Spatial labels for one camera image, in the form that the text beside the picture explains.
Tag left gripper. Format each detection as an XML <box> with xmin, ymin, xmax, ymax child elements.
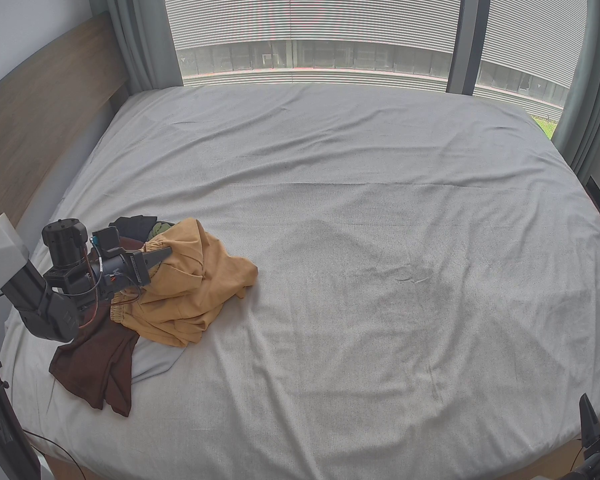
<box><xmin>100</xmin><ymin>246</ymin><xmax>174</xmax><ymax>290</ymax></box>

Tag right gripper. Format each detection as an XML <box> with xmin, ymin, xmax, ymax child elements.
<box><xmin>578</xmin><ymin>393</ymin><xmax>600</xmax><ymax>480</ymax></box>

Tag mustard yellow shorts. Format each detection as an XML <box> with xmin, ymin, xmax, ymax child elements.
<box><xmin>109</xmin><ymin>218</ymin><xmax>259</xmax><ymax>349</ymax></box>

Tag bed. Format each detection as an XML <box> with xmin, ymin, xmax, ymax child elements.
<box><xmin>0</xmin><ymin>10</ymin><xmax>600</xmax><ymax>480</ymax></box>

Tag black garment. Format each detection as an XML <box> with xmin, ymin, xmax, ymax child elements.
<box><xmin>108</xmin><ymin>214</ymin><xmax>159</xmax><ymax>243</ymax></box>

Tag pale blue garment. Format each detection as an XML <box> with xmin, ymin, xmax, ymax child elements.
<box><xmin>129</xmin><ymin>337</ymin><xmax>188</xmax><ymax>385</ymax></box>

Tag brown garment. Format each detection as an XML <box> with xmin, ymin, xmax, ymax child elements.
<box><xmin>48</xmin><ymin>235</ymin><xmax>142</xmax><ymax>418</ymax></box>

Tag grey-green curtain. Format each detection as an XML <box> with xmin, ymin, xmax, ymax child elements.
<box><xmin>96</xmin><ymin>0</ymin><xmax>183</xmax><ymax>98</ymax></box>
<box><xmin>550</xmin><ymin>0</ymin><xmax>600</xmax><ymax>181</ymax></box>

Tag window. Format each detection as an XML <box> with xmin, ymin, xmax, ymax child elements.
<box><xmin>160</xmin><ymin>0</ymin><xmax>593</xmax><ymax>136</ymax></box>

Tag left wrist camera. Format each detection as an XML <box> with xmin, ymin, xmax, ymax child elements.
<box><xmin>91</xmin><ymin>226</ymin><xmax>126</xmax><ymax>258</ymax></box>

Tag black cable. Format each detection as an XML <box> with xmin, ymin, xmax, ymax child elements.
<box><xmin>25</xmin><ymin>430</ymin><xmax>98</xmax><ymax>480</ymax></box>

